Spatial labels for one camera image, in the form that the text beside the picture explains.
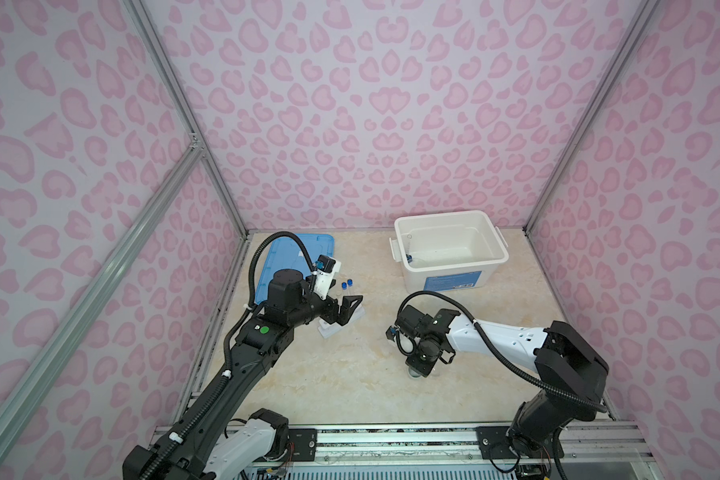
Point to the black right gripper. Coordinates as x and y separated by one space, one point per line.
421 369

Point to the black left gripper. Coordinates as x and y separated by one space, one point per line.
331 315

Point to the clear petri dish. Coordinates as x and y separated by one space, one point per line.
441 256

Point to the blue-based small cylinder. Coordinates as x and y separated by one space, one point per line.
411 254

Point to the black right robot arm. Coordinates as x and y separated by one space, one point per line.
567 371

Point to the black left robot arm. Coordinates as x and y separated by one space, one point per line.
234 384

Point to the white test tube rack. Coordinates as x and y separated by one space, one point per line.
327 330

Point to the white plastic storage bin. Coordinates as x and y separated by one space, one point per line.
472 230

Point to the blue plastic bin lid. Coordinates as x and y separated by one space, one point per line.
284 253

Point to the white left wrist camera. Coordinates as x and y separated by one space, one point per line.
326 268

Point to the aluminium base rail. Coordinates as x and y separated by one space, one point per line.
597 450

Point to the aluminium frame strut left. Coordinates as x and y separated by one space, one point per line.
36 382

